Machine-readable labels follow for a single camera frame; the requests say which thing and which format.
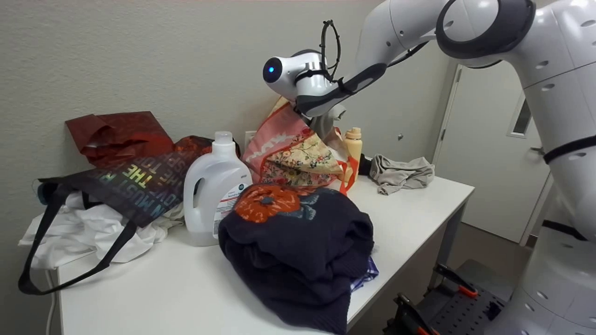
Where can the black tote bag colorful text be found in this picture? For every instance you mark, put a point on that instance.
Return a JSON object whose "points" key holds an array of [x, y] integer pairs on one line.
{"points": [[137, 187]]}

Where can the navy knit sweater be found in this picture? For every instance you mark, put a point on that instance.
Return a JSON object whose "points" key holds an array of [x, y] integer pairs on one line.
{"points": [[299, 248]]}

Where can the black and orange tool stool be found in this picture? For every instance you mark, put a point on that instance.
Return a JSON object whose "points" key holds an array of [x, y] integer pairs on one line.
{"points": [[453, 304]]}

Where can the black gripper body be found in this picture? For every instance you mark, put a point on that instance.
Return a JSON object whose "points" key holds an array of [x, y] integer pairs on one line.
{"points": [[323, 127]]}

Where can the white door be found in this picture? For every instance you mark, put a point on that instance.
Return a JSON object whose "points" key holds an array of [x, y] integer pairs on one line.
{"points": [[490, 179]]}

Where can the blue patterned cloth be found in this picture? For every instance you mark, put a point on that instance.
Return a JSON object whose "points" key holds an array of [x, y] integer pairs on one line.
{"points": [[366, 272]]}

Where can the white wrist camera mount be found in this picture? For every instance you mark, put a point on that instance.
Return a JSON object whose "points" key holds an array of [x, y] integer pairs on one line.
{"points": [[338, 112]]}

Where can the black cloth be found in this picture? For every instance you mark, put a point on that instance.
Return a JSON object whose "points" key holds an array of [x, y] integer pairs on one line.
{"points": [[366, 166]]}

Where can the white detergent jug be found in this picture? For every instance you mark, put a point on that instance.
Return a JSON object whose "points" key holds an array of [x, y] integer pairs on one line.
{"points": [[215, 192]]}

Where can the white crumpled cloth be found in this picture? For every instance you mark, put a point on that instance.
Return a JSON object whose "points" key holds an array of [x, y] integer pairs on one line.
{"points": [[81, 233]]}

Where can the gray crumpled garment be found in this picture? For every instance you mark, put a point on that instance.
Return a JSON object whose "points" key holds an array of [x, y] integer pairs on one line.
{"points": [[401, 174]]}

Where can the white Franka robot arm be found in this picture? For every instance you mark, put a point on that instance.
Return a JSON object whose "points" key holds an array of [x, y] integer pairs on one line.
{"points": [[546, 62]]}

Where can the dark red bag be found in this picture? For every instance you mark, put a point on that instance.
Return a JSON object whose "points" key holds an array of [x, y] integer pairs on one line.
{"points": [[114, 140]]}

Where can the yellow plastic bottle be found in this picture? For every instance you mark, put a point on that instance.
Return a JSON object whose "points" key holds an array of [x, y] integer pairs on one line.
{"points": [[355, 144]]}

